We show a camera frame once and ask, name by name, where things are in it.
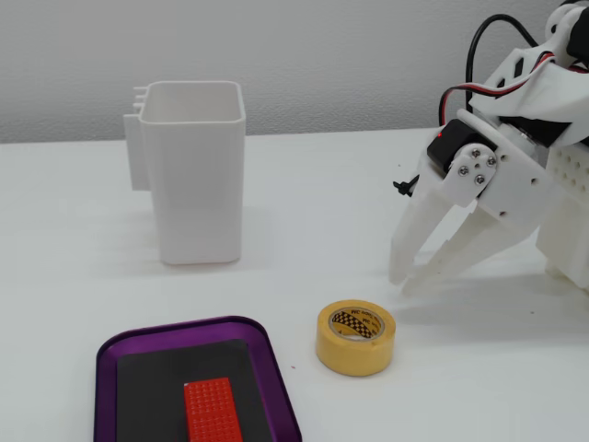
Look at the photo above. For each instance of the yellow masking tape roll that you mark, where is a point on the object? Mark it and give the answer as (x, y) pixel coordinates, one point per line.
(349, 359)

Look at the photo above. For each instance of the black zip tie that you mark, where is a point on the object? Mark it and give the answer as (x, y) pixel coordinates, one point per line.
(402, 188)

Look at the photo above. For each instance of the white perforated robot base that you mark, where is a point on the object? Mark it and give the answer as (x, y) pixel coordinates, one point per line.
(570, 230)

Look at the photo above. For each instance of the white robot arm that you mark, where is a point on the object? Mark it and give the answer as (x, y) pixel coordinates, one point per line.
(559, 32)

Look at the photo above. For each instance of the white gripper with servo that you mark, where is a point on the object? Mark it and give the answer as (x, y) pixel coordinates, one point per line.
(514, 177)

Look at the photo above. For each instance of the black tray liner mat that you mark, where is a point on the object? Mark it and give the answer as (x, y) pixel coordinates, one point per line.
(152, 391)

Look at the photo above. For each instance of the red textured block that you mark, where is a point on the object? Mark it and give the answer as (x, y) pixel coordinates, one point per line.
(211, 414)

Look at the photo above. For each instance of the purple metal tray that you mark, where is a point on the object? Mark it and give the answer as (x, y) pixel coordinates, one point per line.
(271, 382)

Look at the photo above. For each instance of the white plastic bin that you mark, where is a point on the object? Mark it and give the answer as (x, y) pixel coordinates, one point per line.
(198, 184)

